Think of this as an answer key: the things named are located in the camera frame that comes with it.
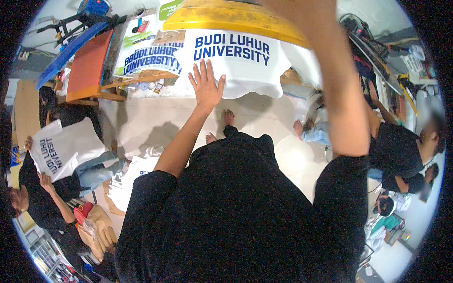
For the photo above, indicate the glass display shelf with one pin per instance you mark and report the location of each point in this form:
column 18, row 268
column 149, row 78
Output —
column 46, row 254

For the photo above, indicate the green and white paper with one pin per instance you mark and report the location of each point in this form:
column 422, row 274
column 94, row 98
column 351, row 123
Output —
column 168, row 9

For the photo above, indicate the person's legs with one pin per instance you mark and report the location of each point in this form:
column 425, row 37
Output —
column 228, row 118

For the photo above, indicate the heap of tan bags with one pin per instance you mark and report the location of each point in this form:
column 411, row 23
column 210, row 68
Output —
column 101, row 230

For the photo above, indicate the cluttered equipment rack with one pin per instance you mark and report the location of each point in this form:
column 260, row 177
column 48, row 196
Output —
column 375, row 49

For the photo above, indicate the wooden table frame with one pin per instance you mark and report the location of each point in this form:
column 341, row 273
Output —
column 141, row 77

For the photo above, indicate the person's body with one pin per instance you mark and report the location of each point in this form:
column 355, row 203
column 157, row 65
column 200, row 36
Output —
column 230, row 219

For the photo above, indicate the light wooden board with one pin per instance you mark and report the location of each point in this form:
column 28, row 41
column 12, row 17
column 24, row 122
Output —
column 26, row 113

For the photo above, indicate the yellow screen printing frame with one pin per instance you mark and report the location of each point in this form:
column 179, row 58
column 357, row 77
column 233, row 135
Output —
column 219, row 17

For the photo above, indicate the orange printing board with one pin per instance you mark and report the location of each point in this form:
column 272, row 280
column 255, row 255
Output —
column 88, row 67

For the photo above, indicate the small round tin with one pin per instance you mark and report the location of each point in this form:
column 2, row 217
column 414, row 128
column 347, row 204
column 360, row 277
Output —
column 151, row 86

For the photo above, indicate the red bag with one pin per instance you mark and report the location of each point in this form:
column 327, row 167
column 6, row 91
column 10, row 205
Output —
column 83, row 212

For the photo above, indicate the blue and black press machine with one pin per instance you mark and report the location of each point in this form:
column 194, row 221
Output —
column 92, row 7

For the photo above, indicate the pile of white t-shirts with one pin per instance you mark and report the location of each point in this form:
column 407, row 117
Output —
column 132, row 180

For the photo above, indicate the white printed t-shirt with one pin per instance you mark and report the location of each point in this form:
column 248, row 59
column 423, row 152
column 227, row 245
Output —
column 247, row 76
column 67, row 148

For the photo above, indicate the person's left hand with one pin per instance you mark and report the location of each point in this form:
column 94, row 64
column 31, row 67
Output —
column 206, row 92

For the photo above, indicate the blue screen frame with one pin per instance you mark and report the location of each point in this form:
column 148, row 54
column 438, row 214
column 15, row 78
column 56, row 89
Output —
column 65, row 56

